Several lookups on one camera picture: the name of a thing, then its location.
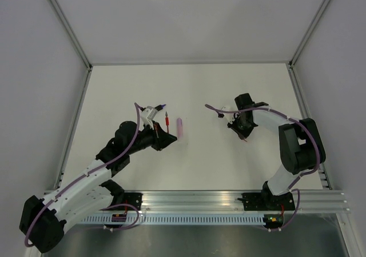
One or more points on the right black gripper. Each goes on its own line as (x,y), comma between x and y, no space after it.
(243,133)

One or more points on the white slotted cable duct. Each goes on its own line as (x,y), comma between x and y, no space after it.
(174,219)

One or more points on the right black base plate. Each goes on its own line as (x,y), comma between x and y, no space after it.
(256,201)

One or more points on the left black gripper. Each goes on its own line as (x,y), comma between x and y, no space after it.
(161,139)

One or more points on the red gel pen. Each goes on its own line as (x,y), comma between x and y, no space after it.
(167,122)

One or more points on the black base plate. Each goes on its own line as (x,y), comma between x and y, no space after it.
(123,202)
(256,201)

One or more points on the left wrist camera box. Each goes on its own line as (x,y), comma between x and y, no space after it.
(147,116)

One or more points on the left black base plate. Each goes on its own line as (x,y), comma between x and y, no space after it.
(123,202)

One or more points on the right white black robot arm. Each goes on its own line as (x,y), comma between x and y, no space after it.
(300,145)

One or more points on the aluminium mounting rail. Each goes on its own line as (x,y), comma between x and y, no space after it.
(308,201)

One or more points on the black purple-tip marker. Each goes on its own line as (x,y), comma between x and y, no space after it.
(160,107)

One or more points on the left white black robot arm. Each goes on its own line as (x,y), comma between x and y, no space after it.
(46,220)

